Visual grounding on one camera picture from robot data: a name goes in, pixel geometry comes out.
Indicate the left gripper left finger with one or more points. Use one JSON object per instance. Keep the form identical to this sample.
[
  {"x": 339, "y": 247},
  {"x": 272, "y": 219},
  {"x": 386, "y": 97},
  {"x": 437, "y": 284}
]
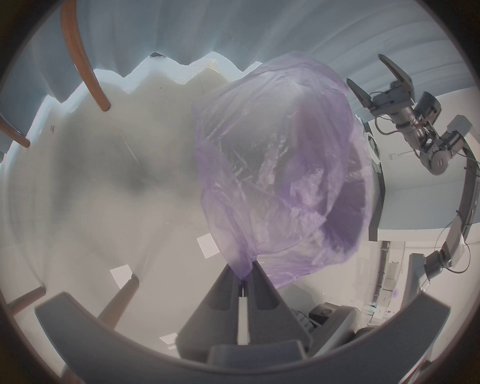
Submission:
[{"x": 210, "y": 326}]

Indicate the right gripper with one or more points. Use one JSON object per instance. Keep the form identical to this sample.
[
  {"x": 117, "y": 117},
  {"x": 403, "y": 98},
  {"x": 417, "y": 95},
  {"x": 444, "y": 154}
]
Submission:
[{"x": 390, "y": 103}]

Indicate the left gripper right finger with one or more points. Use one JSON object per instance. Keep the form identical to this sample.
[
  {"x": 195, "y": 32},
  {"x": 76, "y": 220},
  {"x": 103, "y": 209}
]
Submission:
[{"x": 273, "y": 322}]

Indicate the purple plastic bag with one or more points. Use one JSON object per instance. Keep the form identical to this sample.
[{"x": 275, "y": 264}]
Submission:
[{"x": 277, "y": 168}]

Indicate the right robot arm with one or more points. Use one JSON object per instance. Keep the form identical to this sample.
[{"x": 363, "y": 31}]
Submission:
[{"x": 437, "y": 161}]

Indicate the pale blue curtain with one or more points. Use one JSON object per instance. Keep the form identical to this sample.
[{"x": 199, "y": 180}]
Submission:
[{"x": 187, "y": 30}]

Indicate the white cushioned wooden chair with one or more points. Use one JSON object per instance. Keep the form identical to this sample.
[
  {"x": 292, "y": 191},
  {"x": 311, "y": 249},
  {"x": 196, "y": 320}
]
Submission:
[{"x": 80, "y": 56}]

